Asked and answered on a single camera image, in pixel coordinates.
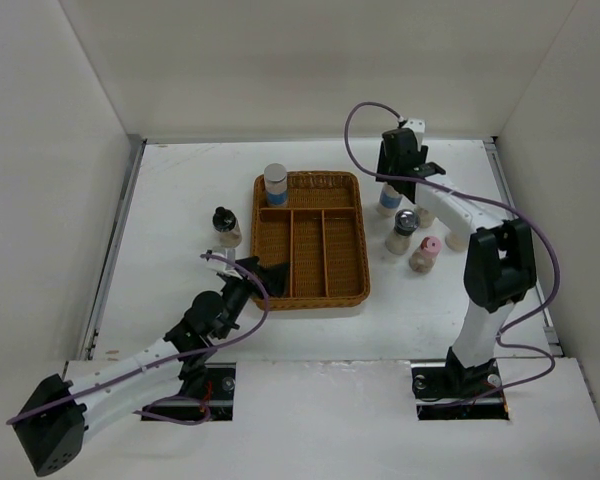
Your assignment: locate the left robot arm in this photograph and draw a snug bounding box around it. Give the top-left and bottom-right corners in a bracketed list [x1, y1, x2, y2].
[7, 249, 291, 478]

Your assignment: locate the pink-cap bottle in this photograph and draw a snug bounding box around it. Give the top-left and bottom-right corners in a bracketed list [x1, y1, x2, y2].
[409, 236, 442, 274]

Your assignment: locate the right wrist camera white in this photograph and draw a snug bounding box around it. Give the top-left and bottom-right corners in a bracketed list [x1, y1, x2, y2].
[398, 116, 426, 149]

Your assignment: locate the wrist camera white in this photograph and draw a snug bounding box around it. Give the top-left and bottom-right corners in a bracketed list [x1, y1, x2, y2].
[398, 116, 426, 149]
[204, 247, 239, 277]

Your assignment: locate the black-cap bottle left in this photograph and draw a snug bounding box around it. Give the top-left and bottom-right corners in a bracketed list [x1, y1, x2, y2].
[212, 206, 242, 248]

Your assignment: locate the black-cap bottle right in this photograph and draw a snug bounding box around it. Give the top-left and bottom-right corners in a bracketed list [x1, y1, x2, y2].
[416, 206, 436, 229]

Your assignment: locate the yellow-cap bottle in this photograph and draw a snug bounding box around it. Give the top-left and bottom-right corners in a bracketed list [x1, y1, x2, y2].
[445, 231, 468, 252]

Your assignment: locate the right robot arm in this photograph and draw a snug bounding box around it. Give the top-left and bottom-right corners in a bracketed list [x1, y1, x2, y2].
[376, 127, 537, 396]

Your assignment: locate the silver-lid jar blue label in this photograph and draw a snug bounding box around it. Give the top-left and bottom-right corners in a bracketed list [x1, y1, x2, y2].
[263, 163, 288, 208]
[376, 183, 402, 217]

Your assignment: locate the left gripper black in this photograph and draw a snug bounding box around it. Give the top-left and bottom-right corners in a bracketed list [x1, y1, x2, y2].
[216, 256, 288, 339]

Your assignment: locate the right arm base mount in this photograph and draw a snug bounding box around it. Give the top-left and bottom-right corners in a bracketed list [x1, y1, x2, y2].
[411, 361, 509, 421]

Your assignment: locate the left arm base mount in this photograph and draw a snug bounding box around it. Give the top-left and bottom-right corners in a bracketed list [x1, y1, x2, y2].
[141, 363, 237, 425]

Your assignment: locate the dark-lid spice grinder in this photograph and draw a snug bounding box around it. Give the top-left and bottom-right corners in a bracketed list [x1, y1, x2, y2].
[385, 209, 420, 256]

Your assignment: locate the black-cap bottle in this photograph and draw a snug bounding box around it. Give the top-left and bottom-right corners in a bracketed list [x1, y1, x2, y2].
[212, 206, 242, 248]
[416, 206, 436, 229]

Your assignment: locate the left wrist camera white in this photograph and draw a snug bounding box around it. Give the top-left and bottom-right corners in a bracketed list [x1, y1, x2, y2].
[204, 247, 239, 277]

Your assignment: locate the brown wicker divided tray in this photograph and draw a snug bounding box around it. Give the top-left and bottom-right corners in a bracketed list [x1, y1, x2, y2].
[250, 171, 371, 311]

